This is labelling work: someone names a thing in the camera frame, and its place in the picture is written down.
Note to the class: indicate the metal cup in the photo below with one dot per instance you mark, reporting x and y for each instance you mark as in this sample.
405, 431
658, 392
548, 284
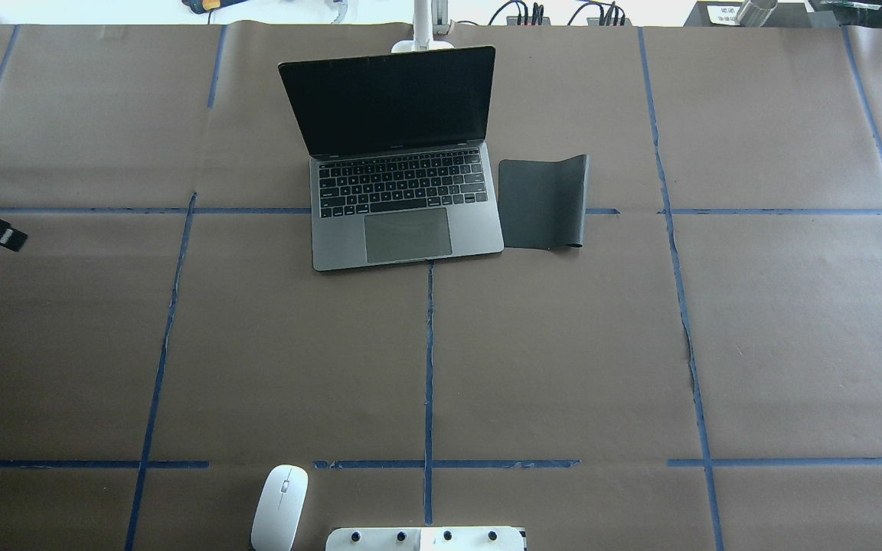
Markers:
755, 13

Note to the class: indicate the white computer mouse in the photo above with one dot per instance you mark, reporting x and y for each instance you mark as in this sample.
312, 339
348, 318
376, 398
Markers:
279, 509

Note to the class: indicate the grey laptop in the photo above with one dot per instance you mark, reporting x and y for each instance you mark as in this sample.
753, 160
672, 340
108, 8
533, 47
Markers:
399, 169

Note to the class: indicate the black mouse pad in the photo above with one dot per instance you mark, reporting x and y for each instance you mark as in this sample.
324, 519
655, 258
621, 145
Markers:
542, 204

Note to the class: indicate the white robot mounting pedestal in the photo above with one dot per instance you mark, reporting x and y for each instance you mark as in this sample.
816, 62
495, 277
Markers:
428, 538

